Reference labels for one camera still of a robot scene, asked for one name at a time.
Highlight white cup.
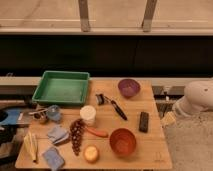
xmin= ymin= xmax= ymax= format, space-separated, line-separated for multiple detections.
xmin=80 ymin=105 xmax=96 ymax=126

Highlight blue cloth near edge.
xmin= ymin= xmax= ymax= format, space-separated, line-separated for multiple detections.
xmin=42 ymin=147 xmax=65 ymax=171

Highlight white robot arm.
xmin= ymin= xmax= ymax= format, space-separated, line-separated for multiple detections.
xmin=161 ymin=79 xmax=213 ymax=126

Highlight yellow banana toy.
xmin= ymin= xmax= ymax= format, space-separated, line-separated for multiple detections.
xmin=24 ymin=132 xmax=38 ymax=162

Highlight blue black device at left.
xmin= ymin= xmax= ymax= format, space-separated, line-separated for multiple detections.
xmin=0 ymin=107 xmax=30 ymax=146

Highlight blue grey folded cloth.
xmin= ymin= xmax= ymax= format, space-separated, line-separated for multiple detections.
xmin=47 ymin=125 xmax=69 ymax=145

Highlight orange carrot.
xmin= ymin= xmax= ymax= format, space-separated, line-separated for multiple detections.
xmin=85 ymin=126 xmax=108 ymax=138

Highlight orange bowl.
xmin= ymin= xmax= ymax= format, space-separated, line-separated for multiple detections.
xmin=109 ymin=128 xmax=136 ymax=157

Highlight small brown toy objects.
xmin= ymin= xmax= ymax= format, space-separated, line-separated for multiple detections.
xmin=30 ymin=108 xmax=48 ymax=124

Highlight left metal frame post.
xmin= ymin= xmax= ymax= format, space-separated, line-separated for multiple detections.
xmin=78 ymin=0 xmax=90 ymax=32

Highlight purple bowl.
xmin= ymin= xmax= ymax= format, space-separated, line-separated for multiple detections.
xmin=118 ymin=79 xmax=140 ymax=98

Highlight metal frame post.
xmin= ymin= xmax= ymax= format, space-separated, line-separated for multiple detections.
xmin=78 ymin=0 xmax=90 ymax=32
xmin=142 ymin=0 xmax=157 ymax=32

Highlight green plastic tray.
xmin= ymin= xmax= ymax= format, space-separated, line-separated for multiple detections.
xmin=32 ymin=71 xmax=90 ymax=106

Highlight black eraser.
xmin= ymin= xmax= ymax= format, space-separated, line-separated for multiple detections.
xmin=139 ymin=112 xmax=149 ymax=133

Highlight yellow round fruit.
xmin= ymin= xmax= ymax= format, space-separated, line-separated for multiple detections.
xmin=83 ymin=145 xmax=99 ymax=163

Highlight black handled peeler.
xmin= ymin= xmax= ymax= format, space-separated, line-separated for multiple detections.
xmin=96 ymin=94 xmax=128 ymax=121

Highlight right metal frame post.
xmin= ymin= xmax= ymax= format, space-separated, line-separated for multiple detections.
xmin=142 ymin=0 xmax=157 ymax=32

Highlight dark grape bunch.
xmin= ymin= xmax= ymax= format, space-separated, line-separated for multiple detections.
xmin=70 ymin=119 xmax=85 ymax=156

